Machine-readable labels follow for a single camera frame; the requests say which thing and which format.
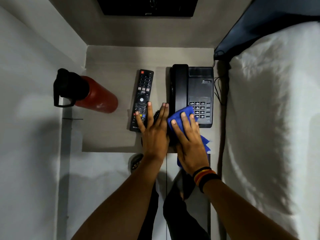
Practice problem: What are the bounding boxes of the person's right hand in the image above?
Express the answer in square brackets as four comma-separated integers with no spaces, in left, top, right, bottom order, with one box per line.
[171,112,210,176]

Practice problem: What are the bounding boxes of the person's left hand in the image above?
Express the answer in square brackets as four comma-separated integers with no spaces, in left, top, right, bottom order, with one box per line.
[135,101,171,162]

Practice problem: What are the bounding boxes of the blue cleaning cloth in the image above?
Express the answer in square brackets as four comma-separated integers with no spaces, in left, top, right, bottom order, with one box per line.
[167,106,212,168]

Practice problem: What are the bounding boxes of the person's right forearm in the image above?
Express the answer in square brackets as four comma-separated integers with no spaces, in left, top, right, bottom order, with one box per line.
[200,178,298,240]

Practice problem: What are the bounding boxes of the person's left forearm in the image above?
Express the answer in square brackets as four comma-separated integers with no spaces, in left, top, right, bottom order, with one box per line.
[71,155,164,240]

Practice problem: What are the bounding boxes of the black remote control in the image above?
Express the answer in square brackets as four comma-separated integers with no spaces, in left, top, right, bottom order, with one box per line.
[129,69,154,133]

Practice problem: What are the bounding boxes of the black telephone base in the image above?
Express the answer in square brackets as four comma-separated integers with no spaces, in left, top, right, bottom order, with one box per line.
[187,66,214,128]

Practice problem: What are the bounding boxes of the black telephone handset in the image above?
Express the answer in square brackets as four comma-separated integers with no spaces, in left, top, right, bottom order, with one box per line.
[170,64,189,113]

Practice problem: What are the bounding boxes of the dark sandal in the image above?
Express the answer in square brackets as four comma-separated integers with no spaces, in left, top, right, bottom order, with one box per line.
[128,153,144,174]

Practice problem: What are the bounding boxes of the thin black wristband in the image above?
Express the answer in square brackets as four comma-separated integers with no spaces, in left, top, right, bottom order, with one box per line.
[192,166,212,178]

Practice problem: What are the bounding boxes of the red bottle with black lid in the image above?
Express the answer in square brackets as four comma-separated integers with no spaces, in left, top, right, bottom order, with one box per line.
[53,68,119,114]

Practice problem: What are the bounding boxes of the orange wristband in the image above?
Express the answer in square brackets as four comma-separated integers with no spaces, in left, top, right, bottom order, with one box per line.
[194,170,217,186]

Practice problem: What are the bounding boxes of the wide black wristband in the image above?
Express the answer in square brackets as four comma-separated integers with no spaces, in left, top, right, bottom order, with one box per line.
[198,174,222,194]

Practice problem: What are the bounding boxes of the white bed sheet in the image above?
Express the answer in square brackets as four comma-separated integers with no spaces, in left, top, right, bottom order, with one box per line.
[222,21,320,240]

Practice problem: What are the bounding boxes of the dark trousers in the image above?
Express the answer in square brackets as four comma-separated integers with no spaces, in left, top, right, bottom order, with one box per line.
[138,170,211,240]

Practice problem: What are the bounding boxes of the black television screen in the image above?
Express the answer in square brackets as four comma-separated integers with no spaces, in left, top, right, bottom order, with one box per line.
[96,0,200,17]

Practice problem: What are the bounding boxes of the dark blue headboard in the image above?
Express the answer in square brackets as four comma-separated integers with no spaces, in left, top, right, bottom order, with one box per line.
[214,0,320,61]

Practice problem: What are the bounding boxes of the black telephone cable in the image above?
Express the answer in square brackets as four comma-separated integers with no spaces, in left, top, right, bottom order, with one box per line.
[212,56,228,106]

